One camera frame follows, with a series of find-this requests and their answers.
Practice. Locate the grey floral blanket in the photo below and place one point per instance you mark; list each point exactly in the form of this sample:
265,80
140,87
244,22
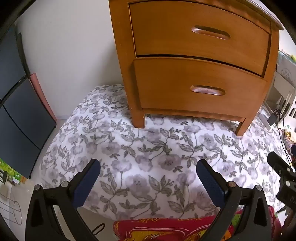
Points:
148,162

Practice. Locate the green box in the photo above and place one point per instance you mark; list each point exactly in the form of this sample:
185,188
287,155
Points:
9,169

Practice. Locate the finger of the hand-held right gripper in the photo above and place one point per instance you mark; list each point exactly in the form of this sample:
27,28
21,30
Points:
276,161

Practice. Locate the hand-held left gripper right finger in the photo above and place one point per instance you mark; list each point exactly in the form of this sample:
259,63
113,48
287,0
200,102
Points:
211,180

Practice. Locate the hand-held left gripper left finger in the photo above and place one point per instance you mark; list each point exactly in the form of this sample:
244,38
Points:
86,180

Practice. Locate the dark panel cabinet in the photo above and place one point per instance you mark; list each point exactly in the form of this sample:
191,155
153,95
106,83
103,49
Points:
20,115

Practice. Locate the black power adapter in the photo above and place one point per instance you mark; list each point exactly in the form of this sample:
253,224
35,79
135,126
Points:
272,118

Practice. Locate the colourful fabric pile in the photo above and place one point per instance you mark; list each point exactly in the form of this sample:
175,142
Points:
289,139

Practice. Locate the pink board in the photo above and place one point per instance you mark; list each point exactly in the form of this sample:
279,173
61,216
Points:
40,92

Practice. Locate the wooden nightstand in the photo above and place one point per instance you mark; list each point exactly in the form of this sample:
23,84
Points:
120,58

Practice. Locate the white printed bag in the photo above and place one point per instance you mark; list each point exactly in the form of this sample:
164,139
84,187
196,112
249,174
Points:
286,72

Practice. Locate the red printed blanket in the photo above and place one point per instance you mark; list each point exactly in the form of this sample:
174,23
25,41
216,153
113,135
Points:
161,229

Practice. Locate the white shelf rack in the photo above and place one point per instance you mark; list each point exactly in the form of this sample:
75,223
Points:
279,92

